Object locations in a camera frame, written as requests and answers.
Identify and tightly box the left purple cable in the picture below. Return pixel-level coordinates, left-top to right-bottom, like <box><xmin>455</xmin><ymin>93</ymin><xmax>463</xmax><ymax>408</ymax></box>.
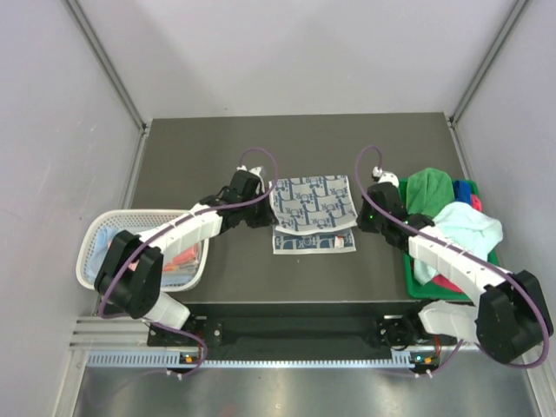
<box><xmin>97</xmin><ymin>148</ymin><xmax>279</xmax><ymax>377</ymax></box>

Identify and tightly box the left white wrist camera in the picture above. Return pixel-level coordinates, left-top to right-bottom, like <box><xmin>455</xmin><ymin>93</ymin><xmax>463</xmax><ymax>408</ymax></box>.
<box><xmin>236</xmin><ymin>165</ymin><xmax>266</xmax><ymax>182</ymax></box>

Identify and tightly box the green towel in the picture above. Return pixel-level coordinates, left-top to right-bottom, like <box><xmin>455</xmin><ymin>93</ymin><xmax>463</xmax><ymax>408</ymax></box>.
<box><xmin>406</xmin><ymin>168</ymin><xmax>454</xmax><ymax>218</ymax></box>

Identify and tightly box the green plastic bin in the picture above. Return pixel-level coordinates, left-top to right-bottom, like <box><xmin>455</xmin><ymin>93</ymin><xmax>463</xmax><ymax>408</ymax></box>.
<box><xmin>399</xmin><ymin>177</ymin><xmax>498</xmax><ymax>301</ymax></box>

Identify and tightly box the pink bunny towel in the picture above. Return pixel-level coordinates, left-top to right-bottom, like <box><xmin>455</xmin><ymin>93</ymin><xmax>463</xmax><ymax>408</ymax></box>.
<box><xmin>102</xmin><ymin>230</ymin><xmax>201</xmax><ymax>276</ymax></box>

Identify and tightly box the white mint towel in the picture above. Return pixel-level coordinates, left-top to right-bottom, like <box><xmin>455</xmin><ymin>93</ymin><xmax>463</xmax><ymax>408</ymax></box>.
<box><xmin>424</xmin><ymin>202</ymin><xmax>503</xmax><ymax>261</ymax></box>

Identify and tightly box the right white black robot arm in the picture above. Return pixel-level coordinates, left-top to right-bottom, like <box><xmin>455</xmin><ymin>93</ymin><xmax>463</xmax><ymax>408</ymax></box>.
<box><xmin>357</xmin><ymin>182</ymin><xmax>554</xmax><ymax>369</ymax></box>

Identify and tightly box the grey slotted cable duct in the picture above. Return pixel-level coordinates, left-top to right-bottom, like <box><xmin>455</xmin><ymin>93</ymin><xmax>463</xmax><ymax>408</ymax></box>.
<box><xmin>87</xmin><ymin>350</ymin><xmax>438</xmax><ymax>369</ymax></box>

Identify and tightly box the right aluminium frame post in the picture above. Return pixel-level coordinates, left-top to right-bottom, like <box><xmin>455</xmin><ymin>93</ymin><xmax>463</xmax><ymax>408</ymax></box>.
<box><xmin>447</xmin><ymin>0</ymin><xmax>533</xmax><ymax>127</ymax></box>

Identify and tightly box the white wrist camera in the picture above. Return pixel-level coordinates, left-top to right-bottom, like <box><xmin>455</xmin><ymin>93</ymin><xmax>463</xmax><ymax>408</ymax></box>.
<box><xmin>236</xmin><ymin>165</ymin><xmax>266</xmax><ymax>182</ymax></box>
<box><xmin>372</xmin><ymin>166</ymin><xmax>399</xmax><ymax>188</ymax></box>

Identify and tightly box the left aluminium frame post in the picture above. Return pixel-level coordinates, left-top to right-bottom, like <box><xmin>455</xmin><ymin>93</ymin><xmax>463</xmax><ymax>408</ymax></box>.
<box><xmin>63</xmin><ymin>0</ymin><xmax>151</xmax><ymax>131</ymax></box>

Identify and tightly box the purple cable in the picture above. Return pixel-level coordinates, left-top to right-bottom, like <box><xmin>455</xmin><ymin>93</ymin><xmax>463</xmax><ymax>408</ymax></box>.
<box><xmin>354</xmin><ymin>145</ymin><xmax>555</xmax><ymax>378</ymax></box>
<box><xmin>97</xmin><ymin>148</ymin><xmax>279</xmax><ymax>377</ymax></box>

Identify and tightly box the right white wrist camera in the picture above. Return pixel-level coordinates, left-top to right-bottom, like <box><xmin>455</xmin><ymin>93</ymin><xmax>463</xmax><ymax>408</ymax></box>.
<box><xmin>372</xmin><ymin>166</ymin><xmax>399</xmax><ymax>188</ymax></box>

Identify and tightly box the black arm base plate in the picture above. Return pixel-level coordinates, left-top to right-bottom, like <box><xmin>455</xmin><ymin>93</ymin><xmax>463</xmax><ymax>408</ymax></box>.
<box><xmin>146</xmin><ymin>303</ymin><xmax>457</xmax><ymax>361</ymax></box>

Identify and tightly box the aluminium frame post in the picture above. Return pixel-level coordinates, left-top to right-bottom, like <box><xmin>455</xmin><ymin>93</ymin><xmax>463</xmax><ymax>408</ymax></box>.
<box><xmin>63</xmin><ymin>0</ymin><xmax>151</xmax><ymax>131</ymax></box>
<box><xmin>447</xmin><ymin>0</ymin><xmax>533</xmax><ymax>127</ymax></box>

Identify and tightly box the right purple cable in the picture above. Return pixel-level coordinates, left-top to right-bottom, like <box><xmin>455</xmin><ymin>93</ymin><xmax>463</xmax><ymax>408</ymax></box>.
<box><xmin>354</xmin><ymin>145</ymin><xmax>555</xmax><ymax>378</ymax></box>

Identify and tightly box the blue white patterned towel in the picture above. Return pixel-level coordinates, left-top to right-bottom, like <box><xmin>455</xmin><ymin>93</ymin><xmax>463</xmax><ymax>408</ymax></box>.
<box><xmin>270</xmin><ymin>175</ymin><xmax>357</xmax><ymax>255</ymax></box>

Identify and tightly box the white perforated plastic basket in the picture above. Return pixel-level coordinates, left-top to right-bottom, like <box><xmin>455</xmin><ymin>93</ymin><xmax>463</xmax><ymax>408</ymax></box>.
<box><xmin>76</xmin><ymin>209</ymin><xmax>209</xmax><ymax>293</ymax></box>

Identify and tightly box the blue towel in bin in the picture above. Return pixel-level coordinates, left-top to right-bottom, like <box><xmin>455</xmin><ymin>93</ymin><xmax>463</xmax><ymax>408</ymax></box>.
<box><xmin>453</xmin><ymin>181</ymin><xmax>473</xmax><ymax>205</ymax></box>

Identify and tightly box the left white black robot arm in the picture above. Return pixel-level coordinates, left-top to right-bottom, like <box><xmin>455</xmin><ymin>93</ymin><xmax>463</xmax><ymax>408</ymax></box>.
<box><xmin>94</xmin><ymin>166</ymin><xmax>276</xmax><ymax>345</ymax></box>

